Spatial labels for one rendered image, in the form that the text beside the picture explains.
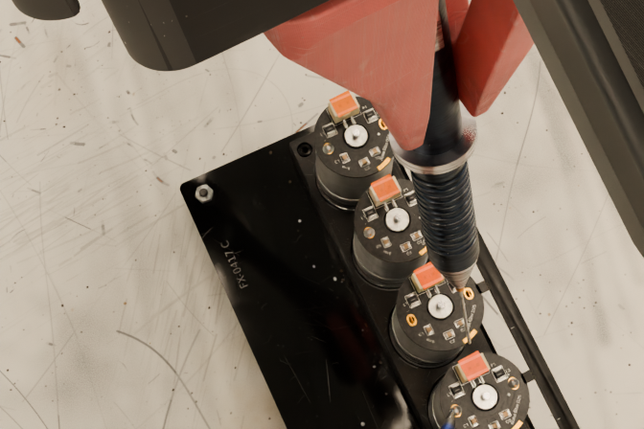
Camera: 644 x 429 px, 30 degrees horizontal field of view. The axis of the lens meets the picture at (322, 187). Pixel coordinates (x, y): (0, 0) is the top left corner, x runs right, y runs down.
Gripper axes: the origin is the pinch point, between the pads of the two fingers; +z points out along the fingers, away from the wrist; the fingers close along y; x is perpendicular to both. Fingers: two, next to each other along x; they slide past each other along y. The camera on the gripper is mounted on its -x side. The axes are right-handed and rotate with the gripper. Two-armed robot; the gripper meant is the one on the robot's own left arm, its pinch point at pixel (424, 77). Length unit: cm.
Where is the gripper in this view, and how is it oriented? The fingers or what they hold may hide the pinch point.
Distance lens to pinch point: 20.6
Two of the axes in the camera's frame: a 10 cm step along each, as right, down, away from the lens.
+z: 1.8, 5.3, 8.3
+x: -4.2, -7.2, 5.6
